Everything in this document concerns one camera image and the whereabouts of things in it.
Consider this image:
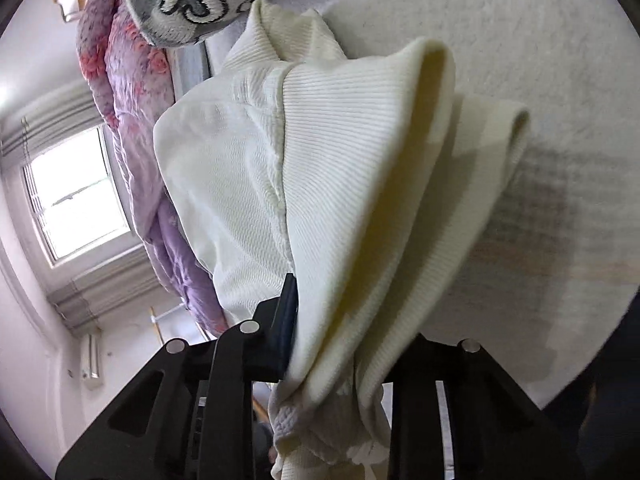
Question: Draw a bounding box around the white knit sweater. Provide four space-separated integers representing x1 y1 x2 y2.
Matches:
154 0 529 479

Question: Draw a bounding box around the purple floral quilt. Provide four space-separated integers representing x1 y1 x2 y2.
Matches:
76 0 228 336

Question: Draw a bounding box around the bright window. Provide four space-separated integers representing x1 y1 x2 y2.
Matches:
23 126 130 263

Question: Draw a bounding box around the white wall radiator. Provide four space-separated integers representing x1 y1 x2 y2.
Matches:
80 332 103 391

